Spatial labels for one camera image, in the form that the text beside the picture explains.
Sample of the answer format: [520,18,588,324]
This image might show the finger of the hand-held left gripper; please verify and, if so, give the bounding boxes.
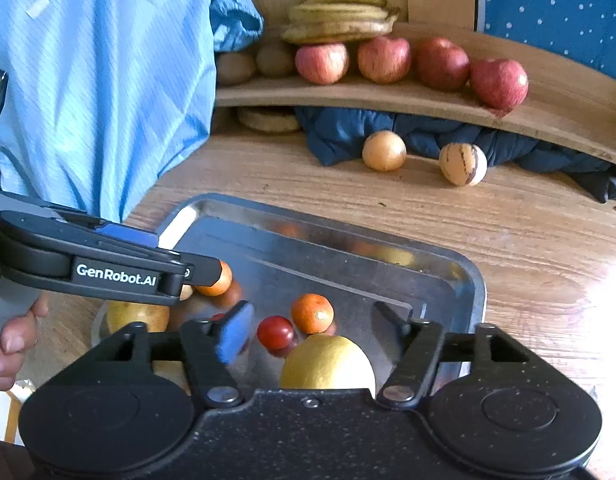
[182,254,221,287]
[23,202,183,263]

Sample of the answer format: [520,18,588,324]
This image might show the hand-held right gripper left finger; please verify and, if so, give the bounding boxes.
[87,301,257,408]

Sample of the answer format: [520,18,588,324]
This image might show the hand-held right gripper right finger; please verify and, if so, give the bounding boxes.
[375,302,544,408]

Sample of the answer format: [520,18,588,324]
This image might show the yellow lemon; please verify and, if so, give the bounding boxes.
[279,335,377,396]

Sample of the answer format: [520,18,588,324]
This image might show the pale yellow fruit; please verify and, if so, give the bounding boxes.
[106,300,191,396]

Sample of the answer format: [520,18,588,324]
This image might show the small orange tangerine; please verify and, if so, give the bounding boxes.
[291,293,335,335]

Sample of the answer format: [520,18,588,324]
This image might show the metal tray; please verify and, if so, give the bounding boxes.
[90,193,487,396]

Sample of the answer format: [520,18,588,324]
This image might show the person's left hand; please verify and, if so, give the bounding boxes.
[0,292,50,392]

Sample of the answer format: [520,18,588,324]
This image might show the light blue cloth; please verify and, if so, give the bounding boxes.
[0,0,219,223]

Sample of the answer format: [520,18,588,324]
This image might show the tan flat oval object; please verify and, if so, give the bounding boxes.
[237,106,301,134]

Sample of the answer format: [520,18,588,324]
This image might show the pale striped pepino melon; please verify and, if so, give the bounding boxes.
[439,143,487,187]

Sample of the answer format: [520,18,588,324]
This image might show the dark blue cloth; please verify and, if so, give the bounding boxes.
[295,105,616,204]

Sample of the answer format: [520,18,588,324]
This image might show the orange-yellow pepino melon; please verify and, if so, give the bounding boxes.
[362,130,407,171]

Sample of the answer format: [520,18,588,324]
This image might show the large brown kiwi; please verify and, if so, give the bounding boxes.
[215,51,257,86]
[255,42,296,78]

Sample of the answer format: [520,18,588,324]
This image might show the red apple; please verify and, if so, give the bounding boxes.
[415,37,471,92]
[470,59,529,111]
[295,42,349,85]
[358,36,412,84]

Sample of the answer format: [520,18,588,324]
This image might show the crumpled blue bag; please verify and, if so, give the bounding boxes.
[208,0,265,53]

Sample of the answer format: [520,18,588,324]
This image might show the wooden shelf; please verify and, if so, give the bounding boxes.
[215,0,616,168]

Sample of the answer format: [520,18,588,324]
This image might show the blue white-dotted panel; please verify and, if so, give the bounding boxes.
[475,0,616,86]

